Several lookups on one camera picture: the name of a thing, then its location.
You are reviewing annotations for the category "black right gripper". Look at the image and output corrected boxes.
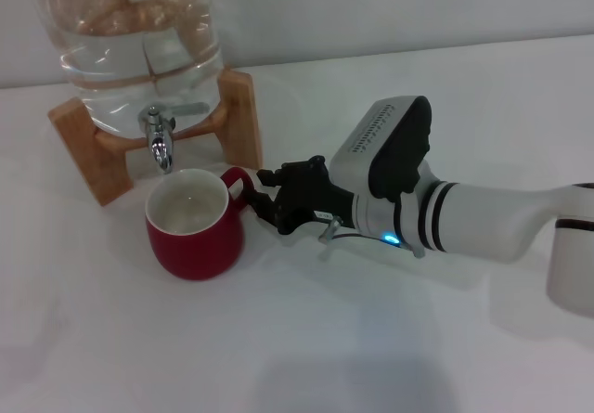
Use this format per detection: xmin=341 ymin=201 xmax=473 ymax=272
xmin=248 ymin=155 xmax=357 ymax=237

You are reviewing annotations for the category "red ceramic cup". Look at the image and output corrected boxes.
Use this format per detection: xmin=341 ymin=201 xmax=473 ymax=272
xmin=144 ymin=166 xmax=255 ymax=281

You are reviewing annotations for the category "chrome faucet tap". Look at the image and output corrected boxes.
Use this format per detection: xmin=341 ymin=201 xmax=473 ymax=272
xmin=136 ymin=101 xmax=210 ymax=175

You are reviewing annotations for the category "wooden dispenser stand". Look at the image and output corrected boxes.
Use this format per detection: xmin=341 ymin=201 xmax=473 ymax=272
xmin=46 ymin=67 xmax=264 ymax=208

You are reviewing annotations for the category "clear glass water dispenser jar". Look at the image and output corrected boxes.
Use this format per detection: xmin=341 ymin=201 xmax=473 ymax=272
xmin=36 ymin=0 xmax=225 ymax=141

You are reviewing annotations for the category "right gripper cable with connector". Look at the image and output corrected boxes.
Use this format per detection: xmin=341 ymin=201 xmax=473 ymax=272
xmin=319 ymin=215 xmax=372 ymax=247

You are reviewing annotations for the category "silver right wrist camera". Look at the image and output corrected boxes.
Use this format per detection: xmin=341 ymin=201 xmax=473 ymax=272
xmin=329 ymin=95 xmax=433 ymax=200

